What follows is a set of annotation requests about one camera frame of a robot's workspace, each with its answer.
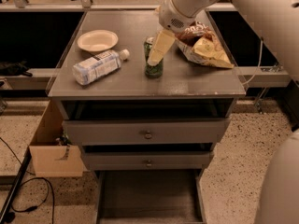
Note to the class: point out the clear plastic water bottle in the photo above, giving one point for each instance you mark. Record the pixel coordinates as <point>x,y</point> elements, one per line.
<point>100,65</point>

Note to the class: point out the white paper bowl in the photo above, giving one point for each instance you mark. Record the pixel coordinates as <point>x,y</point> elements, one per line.
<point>97,40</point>

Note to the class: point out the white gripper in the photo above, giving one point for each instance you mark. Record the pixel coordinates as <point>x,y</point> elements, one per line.
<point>169,18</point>

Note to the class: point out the grey bottom drawer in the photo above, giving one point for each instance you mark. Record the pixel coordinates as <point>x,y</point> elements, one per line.
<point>150,197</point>

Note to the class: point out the green soda can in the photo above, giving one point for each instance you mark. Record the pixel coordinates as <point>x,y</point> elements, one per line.
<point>152,71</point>

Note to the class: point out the grey top drawer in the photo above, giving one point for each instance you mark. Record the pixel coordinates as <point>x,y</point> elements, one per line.
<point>139,133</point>

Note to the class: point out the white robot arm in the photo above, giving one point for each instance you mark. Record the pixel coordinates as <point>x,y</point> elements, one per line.
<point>276,22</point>

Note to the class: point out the grey drawer cabinet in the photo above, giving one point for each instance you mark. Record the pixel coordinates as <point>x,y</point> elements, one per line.
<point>184,92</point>

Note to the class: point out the grey drawer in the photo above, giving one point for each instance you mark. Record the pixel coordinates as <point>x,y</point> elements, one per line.
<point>150,197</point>
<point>147,160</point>
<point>139,133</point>

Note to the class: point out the brown yellow chip bag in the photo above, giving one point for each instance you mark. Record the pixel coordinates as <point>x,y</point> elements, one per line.
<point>201,45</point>

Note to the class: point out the black object on shelf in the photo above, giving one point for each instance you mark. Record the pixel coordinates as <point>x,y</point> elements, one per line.
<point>14,69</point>

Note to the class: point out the grey middle drawer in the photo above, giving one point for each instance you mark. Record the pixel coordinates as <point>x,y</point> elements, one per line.
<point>147,160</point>

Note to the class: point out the cardboard box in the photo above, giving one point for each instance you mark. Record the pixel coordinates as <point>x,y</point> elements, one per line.
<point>50,157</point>

